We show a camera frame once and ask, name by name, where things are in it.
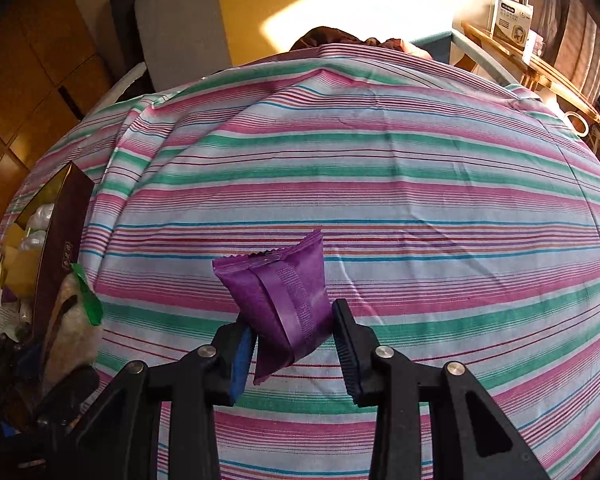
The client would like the white plastic ball right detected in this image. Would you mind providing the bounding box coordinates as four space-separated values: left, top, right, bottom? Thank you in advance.
18 230 46 252

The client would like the gold storage box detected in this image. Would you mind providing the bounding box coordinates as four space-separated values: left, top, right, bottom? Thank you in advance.
1 162 94 341

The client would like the striped pink green bedspread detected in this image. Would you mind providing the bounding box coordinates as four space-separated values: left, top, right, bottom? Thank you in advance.
0 44 600 479

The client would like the wooden side table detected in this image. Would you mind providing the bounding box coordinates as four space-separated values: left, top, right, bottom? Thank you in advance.
462 22 600 124

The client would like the white product carton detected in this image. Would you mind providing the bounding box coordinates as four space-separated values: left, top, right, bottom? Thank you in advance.
491 0 533 50

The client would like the striped curtain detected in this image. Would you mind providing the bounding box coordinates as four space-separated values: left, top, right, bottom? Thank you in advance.
538 0 600 103

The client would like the brown pillow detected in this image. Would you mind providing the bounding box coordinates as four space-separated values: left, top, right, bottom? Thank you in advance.
291 26 432 60

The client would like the beige medicine box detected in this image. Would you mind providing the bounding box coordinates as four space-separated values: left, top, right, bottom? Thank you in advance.
0 258 20 341

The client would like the purple snack packet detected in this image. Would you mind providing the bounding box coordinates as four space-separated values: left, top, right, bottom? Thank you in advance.
212 230 332 385

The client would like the black rolled mat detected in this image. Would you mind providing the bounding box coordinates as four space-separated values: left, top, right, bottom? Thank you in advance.
109 0 145 73

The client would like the green-edged cracker packet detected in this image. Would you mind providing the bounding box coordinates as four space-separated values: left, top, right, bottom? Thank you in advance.
41 263 104 396

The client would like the white plastic ball left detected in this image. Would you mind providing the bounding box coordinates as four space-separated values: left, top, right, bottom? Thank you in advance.
27 203 55 231

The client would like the wooden wardrobe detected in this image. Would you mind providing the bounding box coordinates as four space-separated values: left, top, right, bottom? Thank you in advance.
0 0 111 221

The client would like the white plastic ball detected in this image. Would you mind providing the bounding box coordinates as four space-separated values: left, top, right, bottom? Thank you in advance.
18 230 46 252
27 203 55 231

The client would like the grey yellow blue headboard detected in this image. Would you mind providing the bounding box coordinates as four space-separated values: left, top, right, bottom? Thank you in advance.
135 0 471 90

